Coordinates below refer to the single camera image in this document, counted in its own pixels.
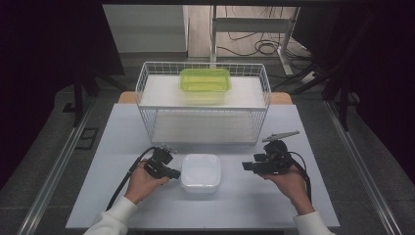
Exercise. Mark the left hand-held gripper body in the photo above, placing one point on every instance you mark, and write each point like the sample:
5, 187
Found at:
156, 164

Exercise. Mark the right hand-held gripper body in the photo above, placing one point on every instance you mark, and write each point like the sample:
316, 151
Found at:
275, 158

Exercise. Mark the white plastic container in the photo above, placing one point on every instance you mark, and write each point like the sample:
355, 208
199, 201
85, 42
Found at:
200, 173

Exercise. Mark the green lidded plastic container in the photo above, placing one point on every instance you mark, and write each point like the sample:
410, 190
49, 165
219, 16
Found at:
205, 84

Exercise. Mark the person's left hand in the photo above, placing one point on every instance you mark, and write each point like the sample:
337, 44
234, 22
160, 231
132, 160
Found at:
142, 182

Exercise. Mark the person's right hand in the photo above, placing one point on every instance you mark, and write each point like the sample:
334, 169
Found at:
290, 189

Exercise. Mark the wooden board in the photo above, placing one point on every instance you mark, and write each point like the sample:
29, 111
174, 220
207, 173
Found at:
125, 97

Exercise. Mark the black stand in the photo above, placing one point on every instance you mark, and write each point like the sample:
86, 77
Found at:
80, 98
342, 94

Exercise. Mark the white cabinet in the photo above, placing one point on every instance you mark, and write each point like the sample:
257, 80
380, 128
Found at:
147, 29

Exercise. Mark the metal floor rail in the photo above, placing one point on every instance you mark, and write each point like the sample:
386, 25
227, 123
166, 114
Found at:
52, 176
362, 169

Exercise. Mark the white metal desk frame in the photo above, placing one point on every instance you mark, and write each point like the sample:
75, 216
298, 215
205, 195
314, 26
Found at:
251, 24

